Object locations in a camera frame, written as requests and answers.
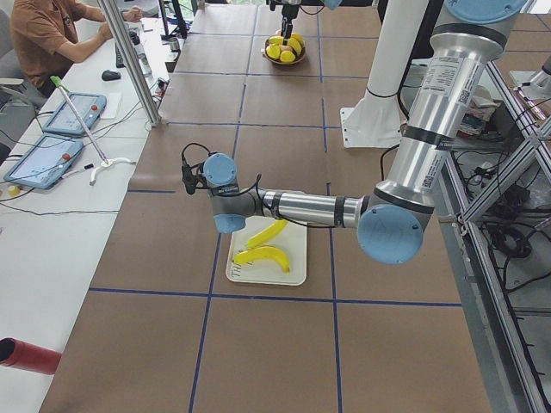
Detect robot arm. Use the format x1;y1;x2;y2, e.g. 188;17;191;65
281;0;342;46
201;1;523;264

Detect lower teach pendant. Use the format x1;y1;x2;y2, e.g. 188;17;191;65
3;133;84;189

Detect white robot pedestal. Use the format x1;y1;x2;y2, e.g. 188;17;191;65
340;0;429;148

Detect white bear tray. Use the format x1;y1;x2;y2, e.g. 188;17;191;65
226;217;307;287

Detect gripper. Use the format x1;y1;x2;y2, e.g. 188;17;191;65
281;0;300;46

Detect yellow banana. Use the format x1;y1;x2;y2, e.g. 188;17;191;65
232;246;290;273
268;35;289;46
287;33;305;56
245;219;288;249

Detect stack of magazines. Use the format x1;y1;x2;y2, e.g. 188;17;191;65
458;85;502;137

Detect metal cup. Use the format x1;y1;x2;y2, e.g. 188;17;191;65
167;37;181;52

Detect red fire extinguisher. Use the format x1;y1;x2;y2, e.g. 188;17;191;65
1;337;62;375

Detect black computer mouse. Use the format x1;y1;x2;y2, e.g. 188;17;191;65
102;70;121;82

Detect teach pendant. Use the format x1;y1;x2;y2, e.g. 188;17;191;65
3;133;84;189
42;92;108;138

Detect upper teach pendant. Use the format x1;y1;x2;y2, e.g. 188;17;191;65
42;92;108;138

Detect seated person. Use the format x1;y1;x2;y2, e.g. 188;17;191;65
9;0;143;98

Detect pink reacher stick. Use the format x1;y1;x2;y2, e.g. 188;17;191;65
51;76;137;186

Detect aluminium frame post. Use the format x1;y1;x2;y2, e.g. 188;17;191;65
98;0;161;127

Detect woven fruit basket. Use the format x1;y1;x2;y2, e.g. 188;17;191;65
262;34;306;65

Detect yellow lemon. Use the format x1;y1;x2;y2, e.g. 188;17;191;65
279;50;296;65

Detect grey water bottle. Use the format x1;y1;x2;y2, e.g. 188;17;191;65
128;29;152;77

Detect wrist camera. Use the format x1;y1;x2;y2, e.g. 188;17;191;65
181;142;215;195

